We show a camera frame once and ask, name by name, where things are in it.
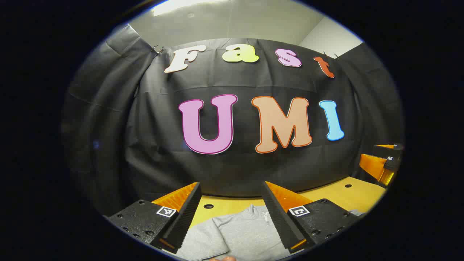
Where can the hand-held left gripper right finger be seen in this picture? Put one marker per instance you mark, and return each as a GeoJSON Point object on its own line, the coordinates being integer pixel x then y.
{"type": "Point", "coordinates": [281, 221]}

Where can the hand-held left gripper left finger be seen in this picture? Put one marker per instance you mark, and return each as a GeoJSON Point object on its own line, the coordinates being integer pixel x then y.
{"type": "Point", "coordinates": [186, 221]}

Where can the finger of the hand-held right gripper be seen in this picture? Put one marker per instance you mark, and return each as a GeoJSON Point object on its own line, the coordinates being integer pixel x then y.
{"type": "Point", "coordinates": [373, 166]}
{"type": "Point", "coordinates": [388, 150]}

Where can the grey zip-neck sweatshirt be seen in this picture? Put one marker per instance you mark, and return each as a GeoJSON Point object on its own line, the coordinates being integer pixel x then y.
{"type": "Point", "coordinates": [246, 235]}

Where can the black backdrop cloth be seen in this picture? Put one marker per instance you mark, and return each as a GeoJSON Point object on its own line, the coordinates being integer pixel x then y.
{"type": "Point", "coordinates": [246, 170]}

